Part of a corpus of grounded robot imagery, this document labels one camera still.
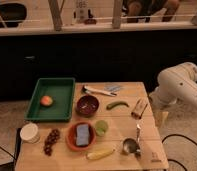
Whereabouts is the dark red bowl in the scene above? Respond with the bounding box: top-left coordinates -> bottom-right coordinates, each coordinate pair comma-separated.
76,95 -> 99,117

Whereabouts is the white round container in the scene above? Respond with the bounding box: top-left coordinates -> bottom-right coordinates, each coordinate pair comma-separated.
20,123 -> 40,143

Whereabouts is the green cup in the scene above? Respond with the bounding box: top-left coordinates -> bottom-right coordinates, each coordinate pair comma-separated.
95,120 -> 108,136

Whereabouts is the orange peach fruit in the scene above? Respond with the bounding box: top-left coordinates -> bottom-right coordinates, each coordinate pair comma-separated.
40,95 -> 53,107

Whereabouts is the seated person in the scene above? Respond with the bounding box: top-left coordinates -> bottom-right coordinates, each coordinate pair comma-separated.
123,0 -> 180,23

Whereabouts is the wooden block holder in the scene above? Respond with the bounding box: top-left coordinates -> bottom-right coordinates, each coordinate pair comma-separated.
131,99 -> 148,120

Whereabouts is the green pepper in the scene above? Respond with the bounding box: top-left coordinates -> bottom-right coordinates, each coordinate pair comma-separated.
106,101 -> 129,110

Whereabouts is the yellow corn cob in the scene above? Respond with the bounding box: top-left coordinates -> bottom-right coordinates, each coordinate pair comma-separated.
86,148 -> 114,160

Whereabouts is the black cable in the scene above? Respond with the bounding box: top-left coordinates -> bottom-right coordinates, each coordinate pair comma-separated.
161,133 -> 197,171

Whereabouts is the metal measuring cup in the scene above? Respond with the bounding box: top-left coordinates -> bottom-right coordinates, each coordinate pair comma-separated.
123,124 -> 141,157

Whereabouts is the green plastic tray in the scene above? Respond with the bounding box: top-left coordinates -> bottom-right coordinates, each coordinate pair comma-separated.
25,78 -> 75,122

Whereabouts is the blue sponge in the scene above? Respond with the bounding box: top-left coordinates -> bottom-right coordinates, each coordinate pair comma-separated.
76,124 -> 90,146

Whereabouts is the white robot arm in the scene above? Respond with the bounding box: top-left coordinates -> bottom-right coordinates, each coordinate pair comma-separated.
150,62 -> 197,109

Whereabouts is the purple grape bunch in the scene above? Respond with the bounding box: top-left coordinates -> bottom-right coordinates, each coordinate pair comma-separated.
43,129 -> 60,156

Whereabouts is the white bottle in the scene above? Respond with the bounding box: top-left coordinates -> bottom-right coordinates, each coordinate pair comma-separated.
75,0 -> 88,23

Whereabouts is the orange plate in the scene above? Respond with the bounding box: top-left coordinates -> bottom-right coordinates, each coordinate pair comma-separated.
65,121 -> 96,151

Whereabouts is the black chair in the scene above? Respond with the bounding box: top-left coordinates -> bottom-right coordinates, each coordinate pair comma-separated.
0,3 -> 27,28

